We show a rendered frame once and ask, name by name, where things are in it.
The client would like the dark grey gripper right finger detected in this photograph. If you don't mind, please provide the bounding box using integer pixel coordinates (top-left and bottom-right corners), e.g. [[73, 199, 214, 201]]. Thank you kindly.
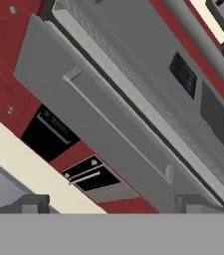
[[173, 194, 224, 215]]

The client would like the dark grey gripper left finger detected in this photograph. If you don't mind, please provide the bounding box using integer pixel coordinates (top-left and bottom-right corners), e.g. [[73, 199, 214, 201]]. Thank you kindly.
[[0, 193, 51, 215]]

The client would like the grey freezer door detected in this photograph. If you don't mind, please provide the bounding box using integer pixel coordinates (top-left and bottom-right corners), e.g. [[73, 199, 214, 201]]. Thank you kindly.
[[13, 14, 223, 215]]

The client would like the grey fridge body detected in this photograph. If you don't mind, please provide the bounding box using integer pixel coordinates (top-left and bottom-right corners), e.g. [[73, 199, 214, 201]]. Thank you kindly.
[[52, 0, 224, 212]]

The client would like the grey fridge door with dispenser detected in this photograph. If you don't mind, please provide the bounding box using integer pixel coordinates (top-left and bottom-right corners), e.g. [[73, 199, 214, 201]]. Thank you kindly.
[[71, 0, 224, 200]]

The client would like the black microwave oven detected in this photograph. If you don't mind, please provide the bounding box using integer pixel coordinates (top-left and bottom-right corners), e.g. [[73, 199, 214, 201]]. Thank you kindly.
[[21, 105, 82, 163]]

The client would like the black oven with knobs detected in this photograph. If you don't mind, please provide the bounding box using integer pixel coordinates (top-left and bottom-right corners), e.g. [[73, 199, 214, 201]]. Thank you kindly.
[[61, 154, 141, 204]]

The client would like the red cupboard run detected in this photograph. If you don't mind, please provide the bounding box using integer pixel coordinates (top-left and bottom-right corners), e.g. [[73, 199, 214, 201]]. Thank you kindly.
[[0, 0, 159, 215]]

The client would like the long grey bar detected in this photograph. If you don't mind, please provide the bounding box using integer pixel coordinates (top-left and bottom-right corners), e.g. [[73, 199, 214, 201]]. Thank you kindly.
[[162, 0, 224, 101]]

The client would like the grey freezer door handle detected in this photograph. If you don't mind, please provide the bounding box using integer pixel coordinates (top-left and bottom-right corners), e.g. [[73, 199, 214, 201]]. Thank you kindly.
[[62, 65, 176, 185]]

